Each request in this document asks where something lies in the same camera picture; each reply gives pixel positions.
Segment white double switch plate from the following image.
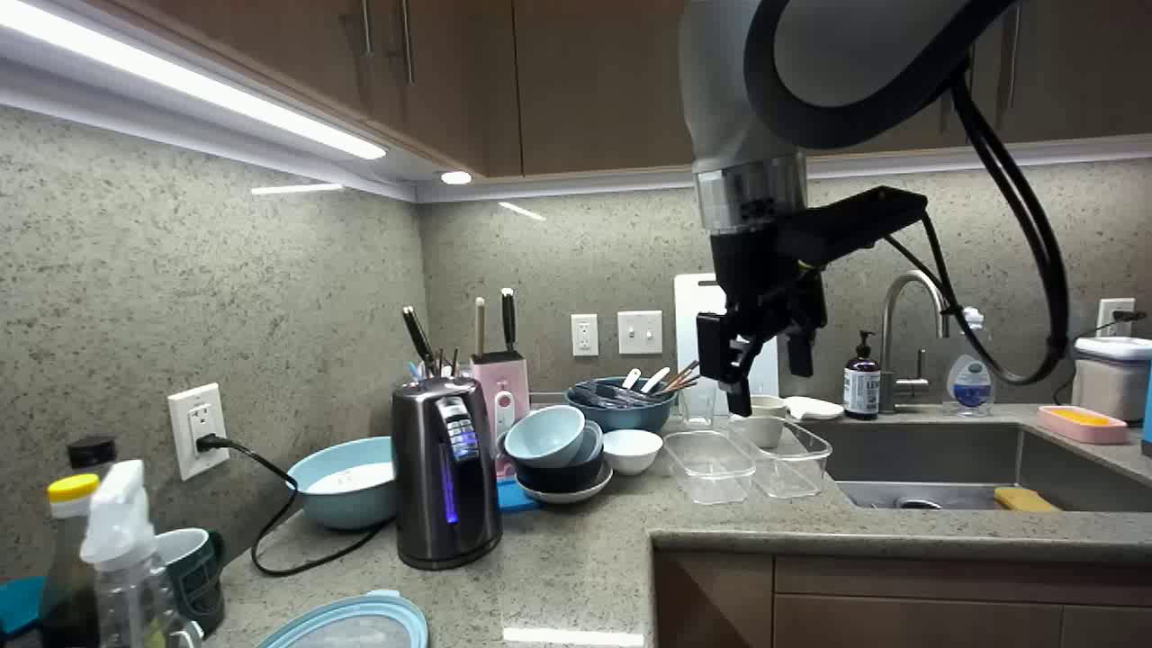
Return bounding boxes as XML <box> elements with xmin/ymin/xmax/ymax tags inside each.
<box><xmin>615</xmin><ymin>310</ymin><xmax>662</xmax><ymax>355</ymax></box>

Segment brown wooden upper cabinets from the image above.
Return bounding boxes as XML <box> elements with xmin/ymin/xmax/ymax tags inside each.
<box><xmin>122</xmin><ymin>0</ymin><xmax>1152</xmax><ymax>175</ymax></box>

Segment dark green mug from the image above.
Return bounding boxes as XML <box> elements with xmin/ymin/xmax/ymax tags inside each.
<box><xmin>157</xmin><ymin>526</ymin><xmax>228</xmax><ymax>637</ymax></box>

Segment black handled knife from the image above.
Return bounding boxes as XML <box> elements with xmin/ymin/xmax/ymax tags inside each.
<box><xmin>501</xmin><ymin>286</ymin><xmax>521</xmax><ymax>359</ymax></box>

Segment small white bowl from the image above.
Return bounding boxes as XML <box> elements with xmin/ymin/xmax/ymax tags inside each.
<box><xmin>605</xmin><ymin>428</ymin><xmax>662</xmax><ymax>473</ymax></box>

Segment yellow cap oil bottle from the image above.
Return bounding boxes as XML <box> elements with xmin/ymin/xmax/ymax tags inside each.
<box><xmin>38</xmin><ymin>470</ymin><xmax>101</xmax><ymax>648</ymax></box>

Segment under cabinet light strip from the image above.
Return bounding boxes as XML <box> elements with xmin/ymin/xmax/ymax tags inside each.
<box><xmin>0</xmin><ymin>0</ymin><xmax>385</xmax><ymax>160</ymax></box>

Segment black electric kettle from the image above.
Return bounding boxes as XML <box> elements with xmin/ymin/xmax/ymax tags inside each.
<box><xmin>391</xmin><ymin>379</ymin><xmax>501</xmax><ymax>568</ymax></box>

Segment clear plastic container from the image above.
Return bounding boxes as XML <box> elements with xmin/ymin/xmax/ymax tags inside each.
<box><xmin>666</xmin><ymin>431</ymin><xmax>755</xmax><ymax>503</ymax></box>

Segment white mug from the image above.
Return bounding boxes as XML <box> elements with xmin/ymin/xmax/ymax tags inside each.
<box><xmin>744</xmin><ymin>412</ymin><xmax>785</xmax><ymax>451</ymax></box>

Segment dark soap dispenser bottle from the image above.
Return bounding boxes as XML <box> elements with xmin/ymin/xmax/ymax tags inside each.
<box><xmin>843</xmin><ymin>338</ymin><xmax>882</xmax><ymax>418</ymax></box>

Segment light blue container lid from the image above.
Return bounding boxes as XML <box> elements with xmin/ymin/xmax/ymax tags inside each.
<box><xmin>258</xmin><ymin>591</ymin><xmax>433</xmax><ymax>648</ymax></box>

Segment brown lower cabinet front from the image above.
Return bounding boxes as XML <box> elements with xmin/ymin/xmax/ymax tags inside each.
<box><xmin>653</xmin><ymin>547</ymin><xmax>1152</xmax><ymax>648</ymax></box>

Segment stainless steel sink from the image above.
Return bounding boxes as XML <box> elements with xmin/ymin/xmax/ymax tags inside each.
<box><xmin>819</xmin><ymin>419</ymin><xmax>1152</xmax><ymax>509</ymax></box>

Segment stacked blue bowl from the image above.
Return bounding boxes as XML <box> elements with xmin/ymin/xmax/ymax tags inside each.
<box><xmin>501</xmin><ymin>404</ymin><xmax>591</xmax><ymax>466</ymax></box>

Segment clear blue dish soap bottle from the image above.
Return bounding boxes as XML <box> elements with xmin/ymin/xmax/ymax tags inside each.
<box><xmin>948</xmin><ymin>344</ymin><xmax>995</xmax><ymax>412</ymax></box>

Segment pink knife block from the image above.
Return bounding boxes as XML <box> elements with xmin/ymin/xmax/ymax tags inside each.
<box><xmin>473</xmin><ymin>355</ymin><xmax>529</xmax><ymax>435</ymax></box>

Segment black bowl in stack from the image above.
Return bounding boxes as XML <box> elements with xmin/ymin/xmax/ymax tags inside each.
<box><xmin>517</xmin><ymin>440</ymin><xmax>608</xmax><ymax>493</ymax></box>

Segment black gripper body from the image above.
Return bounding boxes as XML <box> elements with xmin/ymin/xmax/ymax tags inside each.
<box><xmin>709</xmin><ymin>221</ymin><xmax>828</xmax><ymax>338</ymax></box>

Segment white spray bottle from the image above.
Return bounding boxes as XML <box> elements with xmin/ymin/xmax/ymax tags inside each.
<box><xmin>80</xmin><ymin>459</ymin><xmax>201</xmax><ymax>648</ymax></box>

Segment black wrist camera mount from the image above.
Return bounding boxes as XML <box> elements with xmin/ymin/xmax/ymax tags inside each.
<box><xmin>780</xmin><ymin>185</ymin><xmax>927</xmax><ymax>267</ymax></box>

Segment clear plastic container lid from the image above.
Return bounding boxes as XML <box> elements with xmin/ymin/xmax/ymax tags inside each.
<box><xmin>751</xmin><ymin>418</ymin><xmax>830</xmax><ymax>499</ymax></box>

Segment pink sponge tray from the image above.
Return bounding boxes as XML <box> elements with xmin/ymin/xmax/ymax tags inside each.
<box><xmin>1037</xmin><ymin>407</ymin><xmax>1127</xmax><ymax>445</ymax></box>

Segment yellow sponge in sink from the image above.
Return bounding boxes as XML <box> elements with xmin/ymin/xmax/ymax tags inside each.
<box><xmin>995</xmin><ymin>487</ymin><xmax>1061</xmax><ymax>509</ymax></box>

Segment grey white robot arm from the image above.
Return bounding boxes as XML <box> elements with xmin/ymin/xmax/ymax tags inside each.
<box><xmin>679</xmin><ymin>0</ymin><xmax>1011</xmax><ymax>412</ymax></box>

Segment white lidded canister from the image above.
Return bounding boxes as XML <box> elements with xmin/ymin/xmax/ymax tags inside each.
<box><xmin>1071</xmin><ymin>335</ymin><xmax>1152</xmax><ymax>419</ymax></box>

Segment black cap dark bottle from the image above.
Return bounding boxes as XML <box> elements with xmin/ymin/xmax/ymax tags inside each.
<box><xmin>65</xmin><ymin>435</ymin><xmax>120</xmax><ymax>473</ymax></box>

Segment large light blue bowl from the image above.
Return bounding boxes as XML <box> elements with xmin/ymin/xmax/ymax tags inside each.
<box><xmin>288</xmin><ymin>435</ymin><xmax>398</xmax><ymax>533</ymax></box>

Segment chrome sink faucet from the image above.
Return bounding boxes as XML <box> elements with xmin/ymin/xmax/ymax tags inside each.
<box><xmin>882</xmin><ymin>269</ymin><xmax>951</xmax><ymax>412</ymax></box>

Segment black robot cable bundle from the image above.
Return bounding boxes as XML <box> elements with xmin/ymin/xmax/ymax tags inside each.
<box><xmin>882</xmin><ymin>63</ymin><xmax>1071</xmax><ymax>388</ymax></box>

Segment white light switch plate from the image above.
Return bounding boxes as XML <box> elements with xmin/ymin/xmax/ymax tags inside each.
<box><xmin>570</xmin><ymin>313</ymin><xmax>599</xmax><ymax>359</ymax></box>

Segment white wall power outlet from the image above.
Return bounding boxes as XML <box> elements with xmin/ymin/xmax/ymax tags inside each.
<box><xmin>168</xmin><ymin>381</ymin><xmax>230</xmax><ymax>481</ymax></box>

